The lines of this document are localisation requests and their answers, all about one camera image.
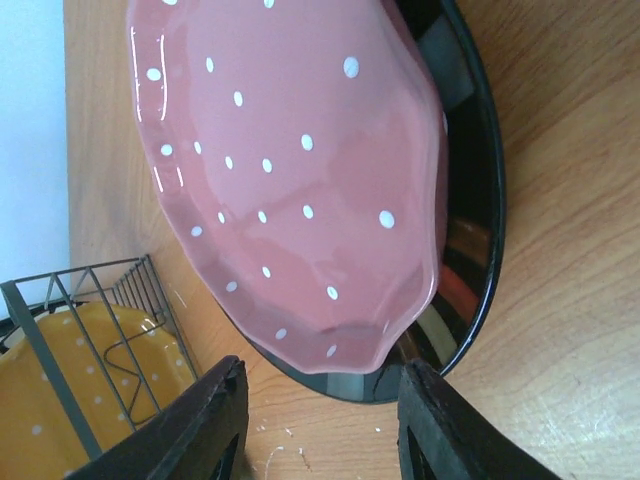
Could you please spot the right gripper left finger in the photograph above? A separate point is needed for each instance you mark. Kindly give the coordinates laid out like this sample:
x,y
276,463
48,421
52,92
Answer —
x,y
201,435

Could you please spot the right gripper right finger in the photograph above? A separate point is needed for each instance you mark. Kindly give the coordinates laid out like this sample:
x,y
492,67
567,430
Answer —
x,y
442,436

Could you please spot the orange dotted plate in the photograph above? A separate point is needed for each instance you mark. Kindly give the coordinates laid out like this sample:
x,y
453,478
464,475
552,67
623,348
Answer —
x,y
114,369

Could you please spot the dark wire dish rack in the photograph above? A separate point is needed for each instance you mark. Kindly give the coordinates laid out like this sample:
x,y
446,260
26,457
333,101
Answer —
x,y
130,282

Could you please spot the black rimmed cream plate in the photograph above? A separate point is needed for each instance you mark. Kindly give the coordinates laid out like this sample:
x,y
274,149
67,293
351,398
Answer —
x,y
476,226

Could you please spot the pink dotted plate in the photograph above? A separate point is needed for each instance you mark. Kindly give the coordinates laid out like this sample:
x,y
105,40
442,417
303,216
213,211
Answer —
x,y
299,151

